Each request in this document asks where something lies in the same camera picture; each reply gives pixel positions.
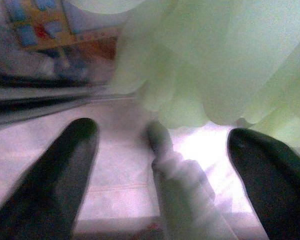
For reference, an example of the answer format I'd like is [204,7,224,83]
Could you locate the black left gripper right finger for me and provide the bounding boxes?
[227,127,300,240]

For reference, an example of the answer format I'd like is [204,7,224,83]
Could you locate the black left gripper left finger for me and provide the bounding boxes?
[0,117,100,240]

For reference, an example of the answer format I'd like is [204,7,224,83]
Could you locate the yellow-bordered blue picture book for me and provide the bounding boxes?
[4,0,121,62]

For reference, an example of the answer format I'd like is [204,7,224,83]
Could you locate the grey robot leg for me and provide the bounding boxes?
[146,119,241,240]

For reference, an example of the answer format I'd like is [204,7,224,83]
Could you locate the pale crumpled cloth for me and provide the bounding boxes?
[114,0,300,156]

